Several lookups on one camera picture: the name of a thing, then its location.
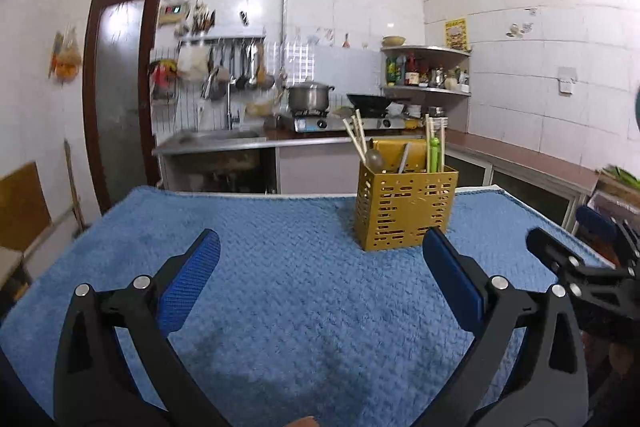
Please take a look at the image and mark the yellow wall poster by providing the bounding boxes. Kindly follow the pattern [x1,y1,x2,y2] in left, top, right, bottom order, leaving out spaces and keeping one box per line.
[445,17,469,52]

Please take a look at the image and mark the plastic covered crate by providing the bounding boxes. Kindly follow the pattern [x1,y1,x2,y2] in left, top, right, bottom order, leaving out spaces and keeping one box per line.
[588,165,639,228]

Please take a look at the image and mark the steel gas stove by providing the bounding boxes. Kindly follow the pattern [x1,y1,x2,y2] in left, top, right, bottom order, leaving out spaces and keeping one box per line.
[273,114,407,133]

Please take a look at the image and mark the blue textured table cloth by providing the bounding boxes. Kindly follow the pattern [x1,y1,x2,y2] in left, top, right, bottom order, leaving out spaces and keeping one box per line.
[0,183,616,427]

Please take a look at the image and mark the wall utensil rack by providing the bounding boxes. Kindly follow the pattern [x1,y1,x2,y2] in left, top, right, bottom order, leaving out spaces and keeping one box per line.
[175,0,274,92]

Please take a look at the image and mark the steel cooking pot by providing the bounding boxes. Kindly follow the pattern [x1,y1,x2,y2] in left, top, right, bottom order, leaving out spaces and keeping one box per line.
[286,81,334,113]

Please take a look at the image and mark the yellow perforated utensil holder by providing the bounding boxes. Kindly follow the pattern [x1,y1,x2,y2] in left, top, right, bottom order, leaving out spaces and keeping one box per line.
[354,138,459,251]

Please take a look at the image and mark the yellow bowl on shelf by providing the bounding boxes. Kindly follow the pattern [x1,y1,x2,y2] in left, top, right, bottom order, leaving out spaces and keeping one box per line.
[382,36,406,48]

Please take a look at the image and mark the brown framed glass door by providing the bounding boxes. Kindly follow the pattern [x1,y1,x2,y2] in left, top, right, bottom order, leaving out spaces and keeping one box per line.
[82,0,160,213]

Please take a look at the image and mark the chrome faucet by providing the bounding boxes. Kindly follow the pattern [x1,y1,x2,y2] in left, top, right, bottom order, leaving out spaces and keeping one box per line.
[201,66,240,130]

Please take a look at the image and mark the white wall socket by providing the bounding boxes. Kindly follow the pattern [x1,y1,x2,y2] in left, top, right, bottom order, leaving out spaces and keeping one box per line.
[556,66,578,96]

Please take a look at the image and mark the counter cabinets glass doors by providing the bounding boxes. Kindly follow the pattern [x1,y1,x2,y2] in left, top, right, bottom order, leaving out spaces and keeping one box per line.
[446,143,597,232]

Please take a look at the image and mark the hanging orange bag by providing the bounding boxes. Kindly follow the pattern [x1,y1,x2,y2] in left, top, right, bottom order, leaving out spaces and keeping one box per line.
[48,27,82,83]

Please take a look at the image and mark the corner wall shelf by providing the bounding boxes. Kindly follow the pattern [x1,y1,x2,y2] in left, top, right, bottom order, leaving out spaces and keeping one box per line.
[381,44,472,132]

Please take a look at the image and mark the person's left hand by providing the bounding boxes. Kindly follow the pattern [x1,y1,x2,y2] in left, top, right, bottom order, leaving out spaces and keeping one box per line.
[284,416,319,427]

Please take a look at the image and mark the green handled fork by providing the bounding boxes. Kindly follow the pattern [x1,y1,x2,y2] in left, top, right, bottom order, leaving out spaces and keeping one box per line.
[428,136,442,172]

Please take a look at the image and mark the green round board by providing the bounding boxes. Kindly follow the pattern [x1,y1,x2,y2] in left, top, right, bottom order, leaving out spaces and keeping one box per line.
[634,89,640,130]

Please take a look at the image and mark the steel kitchen sink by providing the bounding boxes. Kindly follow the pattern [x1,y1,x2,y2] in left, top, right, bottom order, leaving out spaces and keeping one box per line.
[177,130,267,147]

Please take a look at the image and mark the grey spoon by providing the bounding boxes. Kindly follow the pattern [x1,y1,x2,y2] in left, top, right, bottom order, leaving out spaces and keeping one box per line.
[364,148,385,173]

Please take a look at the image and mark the person's right hand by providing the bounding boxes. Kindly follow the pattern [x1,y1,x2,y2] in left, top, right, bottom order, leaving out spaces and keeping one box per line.
[582,332,639,412]

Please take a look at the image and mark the black wok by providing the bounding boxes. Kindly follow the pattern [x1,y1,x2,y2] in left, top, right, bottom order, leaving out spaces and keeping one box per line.
[347,94,392,118]

